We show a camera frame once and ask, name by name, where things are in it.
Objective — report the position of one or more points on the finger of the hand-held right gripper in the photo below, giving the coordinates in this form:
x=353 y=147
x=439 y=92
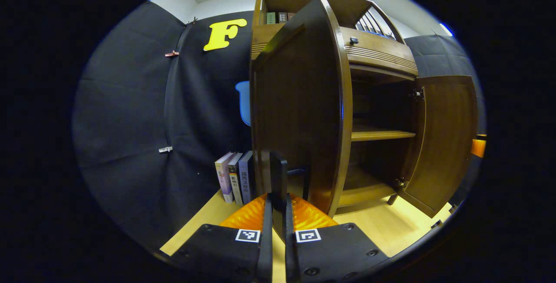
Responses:
x=478 y=147

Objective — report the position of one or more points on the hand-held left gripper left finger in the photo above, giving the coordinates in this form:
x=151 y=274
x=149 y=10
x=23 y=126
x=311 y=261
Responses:
x=267 y=248

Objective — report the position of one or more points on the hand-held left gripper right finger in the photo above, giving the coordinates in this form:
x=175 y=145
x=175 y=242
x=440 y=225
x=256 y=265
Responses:
x=290 y=248

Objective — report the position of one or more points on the wooden cabinet door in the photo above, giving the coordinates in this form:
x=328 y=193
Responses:
x=299 y=100
x=443 y=144

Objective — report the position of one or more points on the wooden double-door shoe cabinet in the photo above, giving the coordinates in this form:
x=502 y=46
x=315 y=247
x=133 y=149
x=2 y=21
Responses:
x=378 y=57

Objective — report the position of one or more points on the metal door hinge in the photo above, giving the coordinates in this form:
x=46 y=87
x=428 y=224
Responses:
x=400 y=183
x=418 y=94

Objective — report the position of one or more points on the wooden inner cabinet shelf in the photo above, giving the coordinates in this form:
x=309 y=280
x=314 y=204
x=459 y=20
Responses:
x=378 y=134

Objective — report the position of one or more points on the wooden cabinet drawer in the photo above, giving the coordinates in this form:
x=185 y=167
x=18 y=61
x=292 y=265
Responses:
x=382 y=54

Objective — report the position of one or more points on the grey book with yellow band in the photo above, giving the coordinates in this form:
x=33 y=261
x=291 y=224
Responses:
x=235 y=183

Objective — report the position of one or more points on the dark blue book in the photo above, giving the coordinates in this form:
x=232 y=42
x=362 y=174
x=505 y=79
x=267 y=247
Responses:
x=246 y=178

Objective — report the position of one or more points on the pale purple book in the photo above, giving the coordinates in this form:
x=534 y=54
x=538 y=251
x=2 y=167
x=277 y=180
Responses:
x=223 y=178

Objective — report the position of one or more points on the white clip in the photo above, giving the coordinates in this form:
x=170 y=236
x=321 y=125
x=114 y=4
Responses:
x=165 y=149

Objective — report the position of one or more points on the black backdrop cloth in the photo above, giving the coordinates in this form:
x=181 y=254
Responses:
x=130 y=122

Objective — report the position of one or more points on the red clip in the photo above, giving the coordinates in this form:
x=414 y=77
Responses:
x=172 y=53

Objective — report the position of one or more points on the brown book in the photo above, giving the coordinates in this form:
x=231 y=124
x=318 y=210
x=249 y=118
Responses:
x=290 y=15

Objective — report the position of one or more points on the green book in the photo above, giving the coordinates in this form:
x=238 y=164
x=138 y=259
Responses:
x=271 y=18

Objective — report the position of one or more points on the grey-brown book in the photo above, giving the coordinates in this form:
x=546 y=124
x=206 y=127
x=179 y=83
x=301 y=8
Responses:
x=282 y=17

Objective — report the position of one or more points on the dark clip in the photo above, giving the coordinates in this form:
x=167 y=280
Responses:
x=192 y=21

